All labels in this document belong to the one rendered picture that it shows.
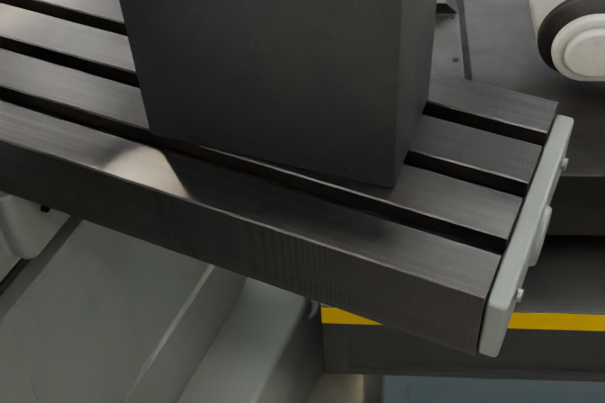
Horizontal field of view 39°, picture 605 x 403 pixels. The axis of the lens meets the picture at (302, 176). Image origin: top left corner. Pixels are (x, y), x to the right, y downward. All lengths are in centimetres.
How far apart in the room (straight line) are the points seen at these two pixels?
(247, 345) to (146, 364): 24
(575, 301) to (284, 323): 50
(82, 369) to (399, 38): 70
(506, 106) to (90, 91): 38
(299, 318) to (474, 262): 89
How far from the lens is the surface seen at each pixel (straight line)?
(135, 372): 130
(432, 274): 65
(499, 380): 146
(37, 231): 92
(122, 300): 118
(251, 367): 147
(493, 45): 145
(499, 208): 70
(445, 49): 140
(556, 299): 133
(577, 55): 127
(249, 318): 152
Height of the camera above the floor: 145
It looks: 47 degrees down
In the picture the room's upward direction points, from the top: 4 degrees counter-clockwise
